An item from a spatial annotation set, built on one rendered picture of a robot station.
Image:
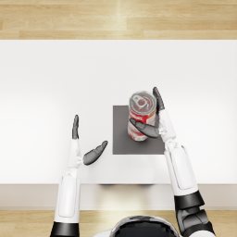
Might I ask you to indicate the dark grey square mat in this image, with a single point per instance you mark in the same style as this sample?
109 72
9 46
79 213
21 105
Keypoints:
120 139

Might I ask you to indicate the dark round robot body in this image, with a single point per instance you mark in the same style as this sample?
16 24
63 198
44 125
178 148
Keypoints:
143 228

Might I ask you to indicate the red and white can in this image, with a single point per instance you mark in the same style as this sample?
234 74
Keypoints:
142 106
136 134

